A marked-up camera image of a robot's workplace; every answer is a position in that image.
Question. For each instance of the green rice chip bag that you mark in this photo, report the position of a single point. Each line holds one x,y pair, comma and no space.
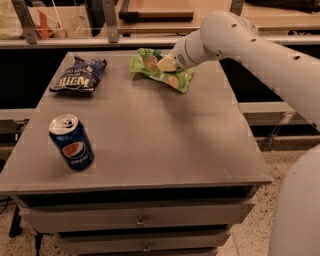
145,61

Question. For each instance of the drawer with knob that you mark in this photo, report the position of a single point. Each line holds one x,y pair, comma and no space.
113,216
143,242

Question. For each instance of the upper drawer with knob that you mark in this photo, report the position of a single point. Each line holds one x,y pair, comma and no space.
113,216

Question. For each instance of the wooden tray on shelf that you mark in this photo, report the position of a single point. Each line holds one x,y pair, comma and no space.
156,11

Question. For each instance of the lower drawer with knob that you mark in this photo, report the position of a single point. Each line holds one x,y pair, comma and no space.
143,242

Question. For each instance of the grey drawer cabinet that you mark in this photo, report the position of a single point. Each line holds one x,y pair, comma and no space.
150,143

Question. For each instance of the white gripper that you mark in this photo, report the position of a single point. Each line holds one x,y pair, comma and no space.
178,55

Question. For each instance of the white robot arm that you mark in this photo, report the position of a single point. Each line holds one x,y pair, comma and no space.
293,76

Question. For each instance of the blue Kettle chip bag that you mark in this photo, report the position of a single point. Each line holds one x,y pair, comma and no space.
82,76

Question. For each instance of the blue Pepsi can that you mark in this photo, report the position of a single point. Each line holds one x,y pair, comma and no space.
69,135

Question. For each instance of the orange white plastic bag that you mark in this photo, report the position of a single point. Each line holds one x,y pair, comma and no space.
41,21

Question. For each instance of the metal shelf rail frame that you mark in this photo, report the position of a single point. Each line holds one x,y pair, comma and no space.
68,27

